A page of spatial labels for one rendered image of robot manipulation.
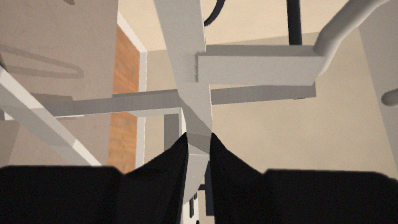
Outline black clothes hanger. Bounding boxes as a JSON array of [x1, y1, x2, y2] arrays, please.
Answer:
[[204, 0, 225, 27]]

